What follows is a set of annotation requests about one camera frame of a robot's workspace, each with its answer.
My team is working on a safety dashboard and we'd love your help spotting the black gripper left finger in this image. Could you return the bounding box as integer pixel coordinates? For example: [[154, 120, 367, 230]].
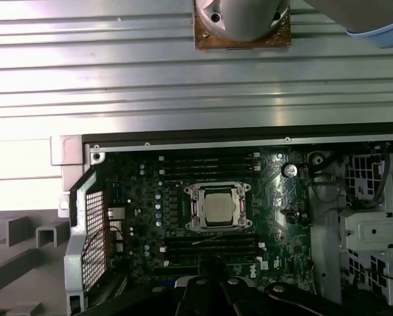
[[86, 253, 219, 316]]

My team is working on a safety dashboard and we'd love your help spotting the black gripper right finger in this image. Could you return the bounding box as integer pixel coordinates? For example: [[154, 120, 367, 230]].
[[215, 253, 348, 316]]

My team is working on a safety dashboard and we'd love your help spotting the wire locking lever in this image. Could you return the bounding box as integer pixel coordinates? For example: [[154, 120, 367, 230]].
[[192, 230, 246, 246]]

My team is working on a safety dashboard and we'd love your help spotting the silver CPU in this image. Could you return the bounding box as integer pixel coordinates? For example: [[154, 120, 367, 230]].
[[205, 192, 234, 228]]

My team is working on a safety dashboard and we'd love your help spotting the black RAM slot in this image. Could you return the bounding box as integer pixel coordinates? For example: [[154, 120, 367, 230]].
[[163, 253, 263, 261], [163, 235, 263, 242], [159, 160, 261, 167], [163, 241, 263, 248], [159, 171, 261, 178], [159, 166, 261, 172], [159, 154, 261, 161]]

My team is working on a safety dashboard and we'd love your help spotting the CPU socket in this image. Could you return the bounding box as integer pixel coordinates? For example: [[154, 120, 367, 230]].
[[182, 182, 253, 232]]

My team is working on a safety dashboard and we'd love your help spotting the green motherboard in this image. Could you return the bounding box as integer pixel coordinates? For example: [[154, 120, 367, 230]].
[[104, 147, 315, 299]]

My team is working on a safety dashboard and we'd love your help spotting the silver coin battery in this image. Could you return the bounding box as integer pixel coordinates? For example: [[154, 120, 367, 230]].
[[281, 163, 299, 178]]

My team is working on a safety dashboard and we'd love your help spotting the black PC case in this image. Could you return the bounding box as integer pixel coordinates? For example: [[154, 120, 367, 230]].
[[49, 124, 393, 316]]

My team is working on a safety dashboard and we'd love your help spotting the perforated metal drive cage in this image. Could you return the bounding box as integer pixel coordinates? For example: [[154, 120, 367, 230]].
[[342, 144, 393, 307]]

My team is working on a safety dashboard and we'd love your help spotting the grey parts rack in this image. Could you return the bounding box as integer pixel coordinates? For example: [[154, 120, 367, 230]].
[[0, 215, 72, 316]]

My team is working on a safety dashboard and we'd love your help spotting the red wire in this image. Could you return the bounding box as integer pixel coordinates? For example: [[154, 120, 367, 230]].
[[83, 226, 130, 261]]

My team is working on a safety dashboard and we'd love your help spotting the silver metal bracket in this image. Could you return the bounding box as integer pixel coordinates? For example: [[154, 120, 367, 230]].
[[342, 210, 393, 254]]

